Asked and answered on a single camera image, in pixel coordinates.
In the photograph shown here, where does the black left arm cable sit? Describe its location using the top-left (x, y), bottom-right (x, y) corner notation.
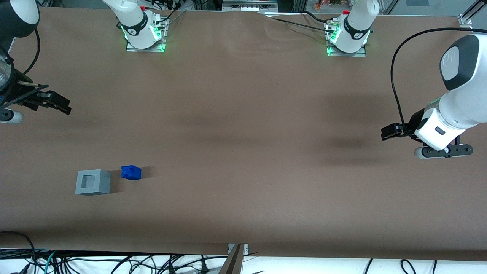
top-left (391, 27), bottom-right (487, 134)

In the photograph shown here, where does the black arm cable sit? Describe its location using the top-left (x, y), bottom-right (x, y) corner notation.
top-left (23, 29), bottom-right (41, 75)
top-left (391, 27), bottom-right (487, 134)

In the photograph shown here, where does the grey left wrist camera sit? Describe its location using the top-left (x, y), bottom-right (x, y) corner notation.
top-left (414, 144), bottom-right (474, 159)

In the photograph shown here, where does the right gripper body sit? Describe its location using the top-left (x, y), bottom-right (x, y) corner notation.
top-left (0, 72), bottom-right (40, 112)

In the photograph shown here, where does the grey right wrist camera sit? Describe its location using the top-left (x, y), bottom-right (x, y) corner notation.
top-left (0, 108), bottom-right (24, 124)

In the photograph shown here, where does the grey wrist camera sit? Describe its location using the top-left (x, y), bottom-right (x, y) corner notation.
top-left (0, 108), bottom-right (24, 124)
top-left (414, 144), bottom-right (474, 159)

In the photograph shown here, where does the grey network switch box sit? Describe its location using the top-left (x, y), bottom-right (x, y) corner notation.
top-left (222, 0), bottom-right (279, 12)

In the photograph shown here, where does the brown table cover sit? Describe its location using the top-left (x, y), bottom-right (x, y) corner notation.
top-left (0, 7), bottom-right (487, 261)

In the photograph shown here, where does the gray square base block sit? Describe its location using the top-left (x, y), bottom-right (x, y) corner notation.
top-left (75, 169), bottom-right (111, 196)

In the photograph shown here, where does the aluminium corner frame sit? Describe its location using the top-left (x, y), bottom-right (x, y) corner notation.
top-left (458, 0), bottom-right (487, 28)

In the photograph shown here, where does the blue plastic part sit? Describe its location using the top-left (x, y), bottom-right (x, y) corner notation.
top-left (121, 165), bottom-right (142, 180)

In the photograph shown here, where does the teal floor cable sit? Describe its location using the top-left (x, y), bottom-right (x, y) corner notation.
top-left (43, 250), bottom-right (58, 274)

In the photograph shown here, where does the aluminium profile post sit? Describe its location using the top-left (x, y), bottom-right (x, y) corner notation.
top-left (219, 244), bottom-right (250, 274)

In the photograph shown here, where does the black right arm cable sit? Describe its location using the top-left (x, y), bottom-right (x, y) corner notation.
top-left (23, 29), bottom-right (41, 75)

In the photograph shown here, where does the black cable across cover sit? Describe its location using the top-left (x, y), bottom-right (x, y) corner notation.
top-left (263, 11), bottom-right (335, 34)

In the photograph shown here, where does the black looped floor cable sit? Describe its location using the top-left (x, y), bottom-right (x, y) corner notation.
top-left (0, 231), bottom-right (37, 274)

